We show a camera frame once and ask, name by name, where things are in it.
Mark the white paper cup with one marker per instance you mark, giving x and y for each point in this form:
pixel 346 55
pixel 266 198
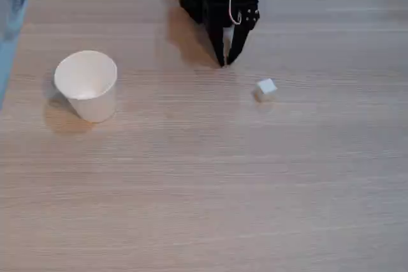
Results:
pixel 87 85

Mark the blue denim cloth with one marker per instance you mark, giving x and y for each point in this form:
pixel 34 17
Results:
pixel 11 1

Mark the white cube block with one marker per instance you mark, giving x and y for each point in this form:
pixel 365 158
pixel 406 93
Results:
pixel 265 90

